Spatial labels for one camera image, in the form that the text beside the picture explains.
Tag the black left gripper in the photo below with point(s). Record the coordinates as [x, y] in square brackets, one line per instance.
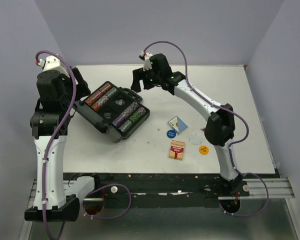
[82, 89]

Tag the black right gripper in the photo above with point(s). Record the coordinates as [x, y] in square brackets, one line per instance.
[138, 75]

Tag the brown white poker chip stack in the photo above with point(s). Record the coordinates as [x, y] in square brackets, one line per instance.
[98, 104]

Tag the blue green poker chip stack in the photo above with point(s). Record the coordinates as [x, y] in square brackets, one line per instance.
[111, 92]

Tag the black poker chip case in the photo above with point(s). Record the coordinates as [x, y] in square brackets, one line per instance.
[105, 126]

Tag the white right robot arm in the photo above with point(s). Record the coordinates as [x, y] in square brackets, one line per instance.
[220, 123]

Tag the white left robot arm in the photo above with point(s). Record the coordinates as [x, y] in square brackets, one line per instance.
[53, 200]

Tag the purple chip row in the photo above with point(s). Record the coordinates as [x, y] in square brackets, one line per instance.
[126, 113]

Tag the green blue chip row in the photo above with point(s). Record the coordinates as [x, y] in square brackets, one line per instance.
[132, 119]

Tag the blue playing card deck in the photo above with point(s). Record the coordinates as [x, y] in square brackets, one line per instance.
[178, 125]

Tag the blue small blind button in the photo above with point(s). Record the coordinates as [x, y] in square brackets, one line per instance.
[171, 134]

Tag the red playing card deck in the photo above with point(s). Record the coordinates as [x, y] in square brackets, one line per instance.
[176, 150]

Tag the clear round dealer button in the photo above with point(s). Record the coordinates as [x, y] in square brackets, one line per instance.
[196, 138]

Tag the orange big blind button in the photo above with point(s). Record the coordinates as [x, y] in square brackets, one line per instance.
[203, 149]

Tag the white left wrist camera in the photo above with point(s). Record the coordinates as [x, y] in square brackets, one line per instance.
[53, 63]

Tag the black mounting rail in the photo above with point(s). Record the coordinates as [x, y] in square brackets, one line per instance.
[159, 190]

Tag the aluminium frame rail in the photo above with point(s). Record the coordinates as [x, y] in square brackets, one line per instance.
[278, 188]

